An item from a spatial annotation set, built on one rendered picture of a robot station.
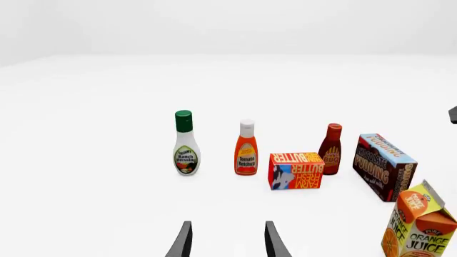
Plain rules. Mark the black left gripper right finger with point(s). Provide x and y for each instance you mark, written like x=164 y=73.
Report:
x=275 y=243

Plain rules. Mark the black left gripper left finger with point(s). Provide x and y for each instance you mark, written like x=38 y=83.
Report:
x=181 y=243

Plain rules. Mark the orange juice carton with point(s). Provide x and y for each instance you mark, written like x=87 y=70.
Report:
x=417 y=227

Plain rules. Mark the red butter box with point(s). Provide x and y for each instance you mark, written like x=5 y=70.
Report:
x=296 y=172

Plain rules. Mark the tomato ketchup bottle white cap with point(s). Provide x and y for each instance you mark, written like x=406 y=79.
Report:
x=246 y=155

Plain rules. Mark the ranch dressing bottle green cap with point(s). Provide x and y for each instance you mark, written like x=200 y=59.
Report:
x=185 y=150

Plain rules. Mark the brown BBQ sauce bottle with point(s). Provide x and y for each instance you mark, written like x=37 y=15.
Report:
x=331 y=155

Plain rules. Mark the chocolate pudding box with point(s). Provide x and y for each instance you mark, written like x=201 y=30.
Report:
x=382 y=168

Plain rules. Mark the dark grey object at edge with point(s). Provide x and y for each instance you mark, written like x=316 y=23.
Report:
x=453 y=114

